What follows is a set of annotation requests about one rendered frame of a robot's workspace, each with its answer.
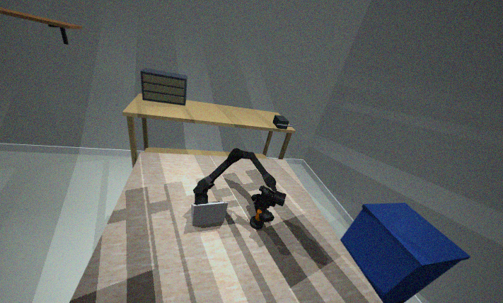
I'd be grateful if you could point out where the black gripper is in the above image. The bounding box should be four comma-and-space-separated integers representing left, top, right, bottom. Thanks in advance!
251, 194, 274, 222

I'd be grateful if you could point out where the black round pedestal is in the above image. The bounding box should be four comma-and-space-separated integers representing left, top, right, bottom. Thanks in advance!
250, 216, 264, 229

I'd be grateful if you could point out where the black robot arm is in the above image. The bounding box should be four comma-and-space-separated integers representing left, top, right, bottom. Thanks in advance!
193, 148, 287, 207

